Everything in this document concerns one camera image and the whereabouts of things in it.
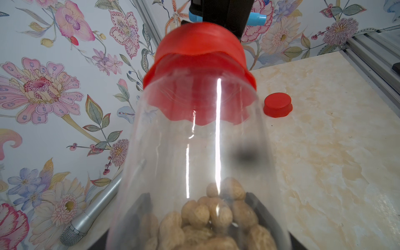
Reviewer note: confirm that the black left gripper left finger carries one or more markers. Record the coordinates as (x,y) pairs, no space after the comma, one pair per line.
(100,244)

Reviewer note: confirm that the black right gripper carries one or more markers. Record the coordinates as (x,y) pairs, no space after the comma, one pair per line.
(230,14)

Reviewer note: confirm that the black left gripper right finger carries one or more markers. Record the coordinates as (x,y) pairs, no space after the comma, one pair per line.
(296,244)

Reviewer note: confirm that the peanut jar red lid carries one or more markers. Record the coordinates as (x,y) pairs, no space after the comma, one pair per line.
(199,171)

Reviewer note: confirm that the silver microphone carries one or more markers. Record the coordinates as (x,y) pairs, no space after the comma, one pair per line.
(79,227)

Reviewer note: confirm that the aluminium corner post right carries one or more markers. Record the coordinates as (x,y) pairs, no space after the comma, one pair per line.
(149,19)

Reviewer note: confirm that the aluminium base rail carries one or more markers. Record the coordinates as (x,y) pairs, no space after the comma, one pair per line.
(376,53)

